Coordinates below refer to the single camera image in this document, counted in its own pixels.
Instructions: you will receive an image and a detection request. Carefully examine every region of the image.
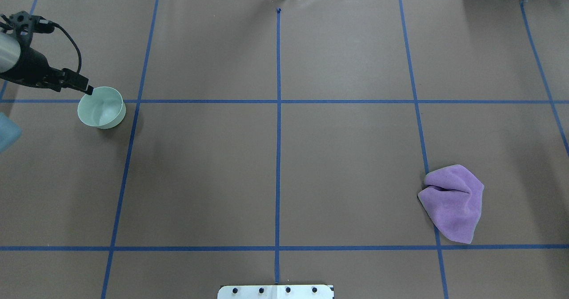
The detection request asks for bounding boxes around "light green plastic bowl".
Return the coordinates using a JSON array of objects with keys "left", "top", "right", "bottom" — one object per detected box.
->
[{"left": 77, "top": 87, "right": 126, "bottom": 129}]

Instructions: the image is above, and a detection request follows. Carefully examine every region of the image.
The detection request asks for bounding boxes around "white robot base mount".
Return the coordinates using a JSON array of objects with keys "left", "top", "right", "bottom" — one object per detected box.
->
[{"left": 217, "top": 284, "right": 335, "bottom": 299}]

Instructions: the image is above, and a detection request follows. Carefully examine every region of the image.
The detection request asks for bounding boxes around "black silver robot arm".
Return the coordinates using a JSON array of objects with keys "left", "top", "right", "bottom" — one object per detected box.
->
[{"left": 0, "top": 10, "right": 94, "bottom": 96}]

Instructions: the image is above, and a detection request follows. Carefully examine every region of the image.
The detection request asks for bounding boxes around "purple microfiber cloth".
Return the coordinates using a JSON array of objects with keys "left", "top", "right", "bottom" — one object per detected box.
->
[{"left": 418, "top": 164, "right": 485, "bottom": 244}]

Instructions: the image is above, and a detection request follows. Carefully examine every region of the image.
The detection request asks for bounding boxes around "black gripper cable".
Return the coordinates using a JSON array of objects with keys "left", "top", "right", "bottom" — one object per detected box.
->
[{"left": 42, "top": 20, "right": 83, "bottom": 75}]

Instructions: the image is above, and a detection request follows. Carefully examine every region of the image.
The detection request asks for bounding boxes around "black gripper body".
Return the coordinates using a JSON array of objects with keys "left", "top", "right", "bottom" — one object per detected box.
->
[{"left": 0, "top": 13, "right": 63, "bottom": 91}]

